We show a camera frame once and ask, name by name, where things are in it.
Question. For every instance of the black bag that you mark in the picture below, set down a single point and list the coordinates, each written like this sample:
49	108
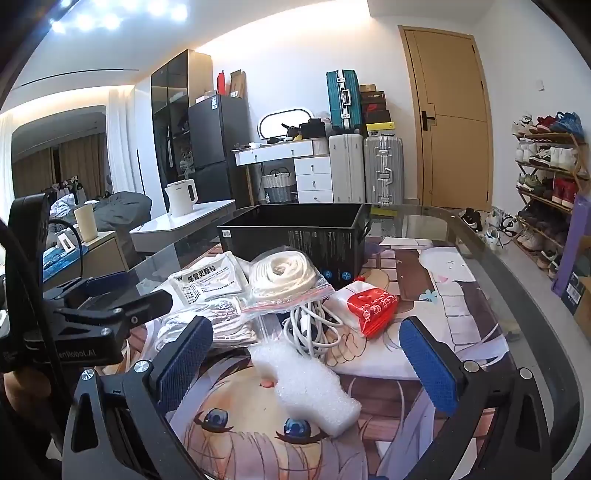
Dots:
313	129

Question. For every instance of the beige cup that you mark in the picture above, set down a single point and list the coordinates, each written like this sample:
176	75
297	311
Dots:
87	224

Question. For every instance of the black wardrobe cabinet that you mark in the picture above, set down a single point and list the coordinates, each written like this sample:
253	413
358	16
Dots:
175	92

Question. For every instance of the white dressing table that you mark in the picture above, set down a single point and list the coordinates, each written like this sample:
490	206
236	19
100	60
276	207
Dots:
272	152

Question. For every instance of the wooden door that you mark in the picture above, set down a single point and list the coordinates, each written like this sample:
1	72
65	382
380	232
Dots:
452	138

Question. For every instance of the white suitcase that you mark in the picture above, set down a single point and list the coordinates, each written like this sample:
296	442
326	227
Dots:
346	166

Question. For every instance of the wooden bedside cabinet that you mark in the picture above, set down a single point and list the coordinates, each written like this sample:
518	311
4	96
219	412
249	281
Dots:
101	258

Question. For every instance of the flat cardboard carton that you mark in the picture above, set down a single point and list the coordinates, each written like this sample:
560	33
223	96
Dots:
238	84

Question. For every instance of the dark grey duvet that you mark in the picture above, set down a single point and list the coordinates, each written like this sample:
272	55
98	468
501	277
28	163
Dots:
124	207

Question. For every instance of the purple box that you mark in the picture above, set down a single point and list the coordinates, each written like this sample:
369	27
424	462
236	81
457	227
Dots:
572	249

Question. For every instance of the small white device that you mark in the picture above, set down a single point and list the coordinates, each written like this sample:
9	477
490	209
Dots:
65	243

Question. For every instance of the white sneakers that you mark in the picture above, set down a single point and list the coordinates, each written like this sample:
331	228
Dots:
498	228

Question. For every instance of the brown shoe box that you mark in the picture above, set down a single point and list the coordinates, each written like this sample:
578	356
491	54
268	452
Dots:
367	88

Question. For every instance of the white electric kettle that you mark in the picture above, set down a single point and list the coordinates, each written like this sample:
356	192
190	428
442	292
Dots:
180	198

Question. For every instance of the printed table mat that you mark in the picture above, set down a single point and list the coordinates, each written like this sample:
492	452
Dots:
461	314

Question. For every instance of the black red shoe box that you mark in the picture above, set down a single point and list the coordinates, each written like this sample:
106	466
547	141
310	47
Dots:
375	112

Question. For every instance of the red white tissue packet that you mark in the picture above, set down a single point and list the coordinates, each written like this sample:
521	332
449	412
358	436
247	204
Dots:
369	309

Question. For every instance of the row of shoes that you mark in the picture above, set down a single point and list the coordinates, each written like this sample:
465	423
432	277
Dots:
540	157

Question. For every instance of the oval mirror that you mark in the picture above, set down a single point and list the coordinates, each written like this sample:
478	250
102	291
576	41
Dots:
277	122

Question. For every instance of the black storage box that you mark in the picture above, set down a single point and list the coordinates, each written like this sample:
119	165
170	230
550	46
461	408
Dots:
295	249

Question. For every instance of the brown curtain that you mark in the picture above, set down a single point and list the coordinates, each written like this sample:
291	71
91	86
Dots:
46	170

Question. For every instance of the blue patterned packet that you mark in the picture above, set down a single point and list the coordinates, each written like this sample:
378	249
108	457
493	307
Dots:
60	264

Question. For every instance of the cardboard box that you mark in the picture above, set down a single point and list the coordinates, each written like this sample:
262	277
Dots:
582	304

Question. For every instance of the silver suitcase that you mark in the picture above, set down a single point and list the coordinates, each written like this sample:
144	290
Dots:
383	157

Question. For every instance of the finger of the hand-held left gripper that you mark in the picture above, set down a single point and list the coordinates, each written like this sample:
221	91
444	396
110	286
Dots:
111	280
147	304

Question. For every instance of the person's left hand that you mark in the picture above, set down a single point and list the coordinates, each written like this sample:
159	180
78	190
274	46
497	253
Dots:
23	385

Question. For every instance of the white medicine packet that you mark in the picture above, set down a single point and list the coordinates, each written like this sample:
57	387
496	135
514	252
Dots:
207	281

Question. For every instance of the white drawer unit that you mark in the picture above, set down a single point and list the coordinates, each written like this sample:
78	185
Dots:
314	180

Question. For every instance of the white foam piece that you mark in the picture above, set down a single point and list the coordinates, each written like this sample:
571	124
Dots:
304	387

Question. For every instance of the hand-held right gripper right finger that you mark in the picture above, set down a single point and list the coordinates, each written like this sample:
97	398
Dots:
427	364

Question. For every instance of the white side table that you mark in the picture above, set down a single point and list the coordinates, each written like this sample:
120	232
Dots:
184	226

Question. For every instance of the clothes rack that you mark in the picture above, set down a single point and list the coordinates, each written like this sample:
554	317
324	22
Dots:
69	189

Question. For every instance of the teal suitcase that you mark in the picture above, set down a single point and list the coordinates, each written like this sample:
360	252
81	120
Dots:
337	101

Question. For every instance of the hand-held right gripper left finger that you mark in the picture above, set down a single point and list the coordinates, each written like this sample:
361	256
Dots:
184	364

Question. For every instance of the ceiling light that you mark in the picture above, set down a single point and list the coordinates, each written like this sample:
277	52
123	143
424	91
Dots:
106	18

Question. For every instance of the white curtain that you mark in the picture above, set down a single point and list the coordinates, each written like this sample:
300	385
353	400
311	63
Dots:
121	138

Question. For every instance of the black fridge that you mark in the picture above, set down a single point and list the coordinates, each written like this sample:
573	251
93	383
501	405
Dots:
217	138

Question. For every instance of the black yellow shoe box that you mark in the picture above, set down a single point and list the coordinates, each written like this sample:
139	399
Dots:
381	129

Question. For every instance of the woven basket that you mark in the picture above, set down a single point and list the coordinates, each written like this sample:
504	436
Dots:
277	189

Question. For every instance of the wooden shoe rack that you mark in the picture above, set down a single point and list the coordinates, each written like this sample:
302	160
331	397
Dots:
554	137

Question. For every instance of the black sneakers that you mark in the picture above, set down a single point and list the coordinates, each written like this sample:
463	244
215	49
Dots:
471	219

